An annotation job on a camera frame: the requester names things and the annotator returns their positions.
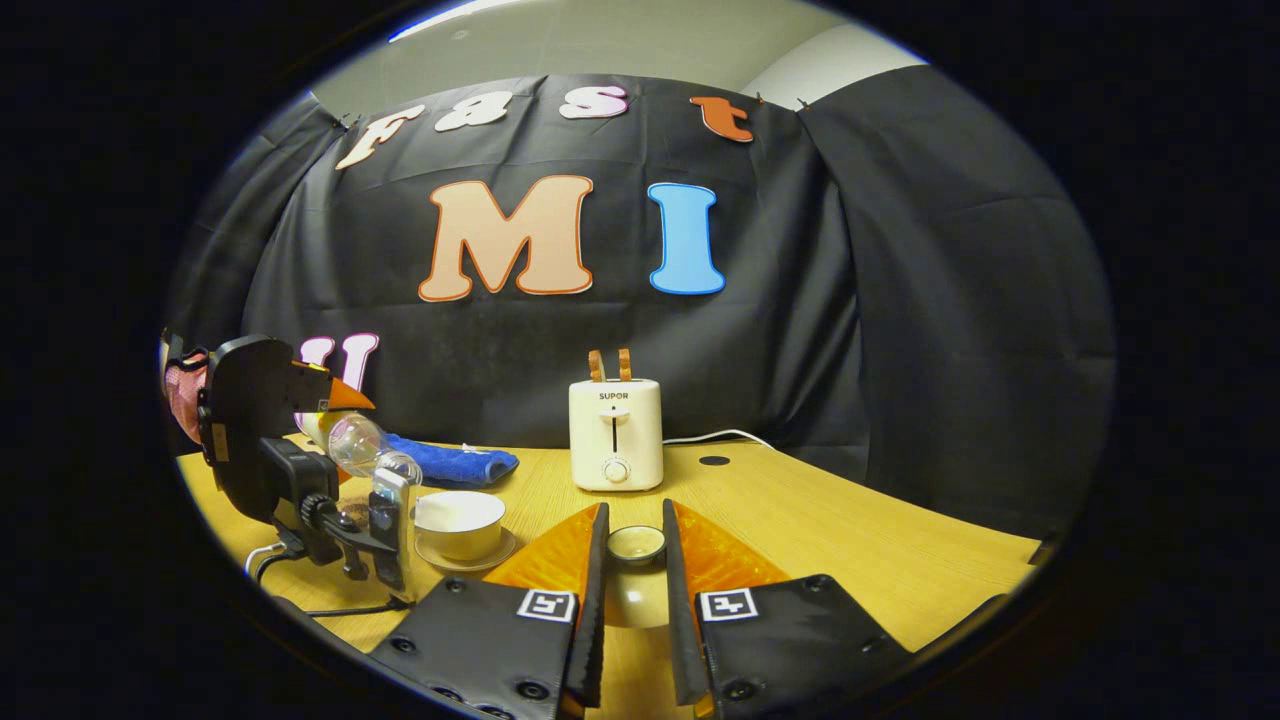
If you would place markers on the white toaster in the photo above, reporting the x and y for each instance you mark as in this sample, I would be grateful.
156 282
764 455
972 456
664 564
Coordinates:
615 440

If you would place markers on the black backdrop cloth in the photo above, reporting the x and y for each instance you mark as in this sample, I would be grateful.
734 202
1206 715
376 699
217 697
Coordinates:
800 350

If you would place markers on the toast slice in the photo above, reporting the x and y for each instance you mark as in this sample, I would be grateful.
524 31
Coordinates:
625 365
596 366

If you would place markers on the blue towel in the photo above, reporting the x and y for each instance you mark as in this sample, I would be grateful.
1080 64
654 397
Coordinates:
465 462

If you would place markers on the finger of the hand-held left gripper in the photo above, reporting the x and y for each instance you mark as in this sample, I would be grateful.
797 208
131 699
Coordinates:
350 398

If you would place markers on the pale green saucer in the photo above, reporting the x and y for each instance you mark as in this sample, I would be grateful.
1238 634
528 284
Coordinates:
490 557

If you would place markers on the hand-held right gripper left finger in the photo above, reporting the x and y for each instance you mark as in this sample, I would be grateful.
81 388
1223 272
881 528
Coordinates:
470 640

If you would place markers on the clear water bottle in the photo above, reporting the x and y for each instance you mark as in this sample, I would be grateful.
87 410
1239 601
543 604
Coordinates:
365 445

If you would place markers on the pale green teacup lid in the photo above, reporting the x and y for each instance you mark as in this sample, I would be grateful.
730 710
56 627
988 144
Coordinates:
636 590

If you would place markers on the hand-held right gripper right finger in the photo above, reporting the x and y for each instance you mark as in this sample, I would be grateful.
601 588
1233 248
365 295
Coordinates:
790 640

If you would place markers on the pale green teacup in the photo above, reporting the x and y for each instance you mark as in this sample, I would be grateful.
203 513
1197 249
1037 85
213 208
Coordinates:
460 520

